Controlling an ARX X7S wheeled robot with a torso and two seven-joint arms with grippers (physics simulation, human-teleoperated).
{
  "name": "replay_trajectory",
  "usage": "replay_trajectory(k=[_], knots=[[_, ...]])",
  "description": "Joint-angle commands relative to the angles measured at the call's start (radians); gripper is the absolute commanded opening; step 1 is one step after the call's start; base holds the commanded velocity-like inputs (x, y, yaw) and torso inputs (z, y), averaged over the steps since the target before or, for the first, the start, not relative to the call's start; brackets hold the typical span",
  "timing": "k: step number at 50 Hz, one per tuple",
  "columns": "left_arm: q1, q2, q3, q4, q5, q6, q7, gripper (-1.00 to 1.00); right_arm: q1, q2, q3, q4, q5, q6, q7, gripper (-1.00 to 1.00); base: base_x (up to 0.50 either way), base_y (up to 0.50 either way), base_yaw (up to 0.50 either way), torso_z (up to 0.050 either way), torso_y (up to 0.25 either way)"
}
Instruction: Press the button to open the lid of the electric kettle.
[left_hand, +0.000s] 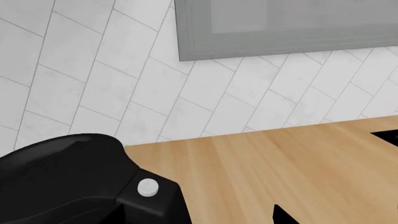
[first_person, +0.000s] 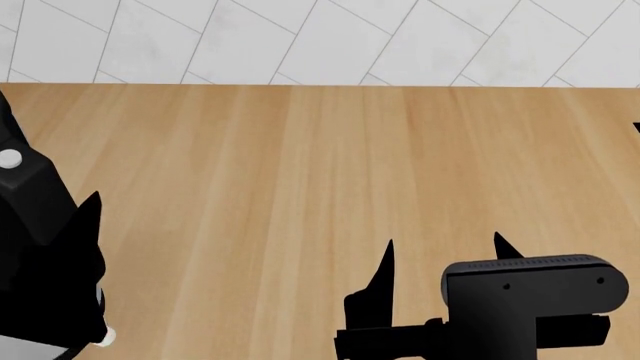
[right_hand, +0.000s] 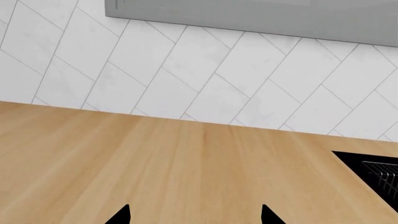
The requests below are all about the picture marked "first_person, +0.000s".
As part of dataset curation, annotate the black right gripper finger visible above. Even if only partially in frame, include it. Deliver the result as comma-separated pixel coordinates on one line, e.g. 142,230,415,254
493,231,526,261
343,238,396,332

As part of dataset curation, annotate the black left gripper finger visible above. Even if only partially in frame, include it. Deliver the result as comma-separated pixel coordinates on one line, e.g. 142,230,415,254
73,189,108,279

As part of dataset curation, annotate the dark grey wrist camera box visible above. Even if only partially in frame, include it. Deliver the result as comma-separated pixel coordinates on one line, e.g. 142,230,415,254
440,253,630,360

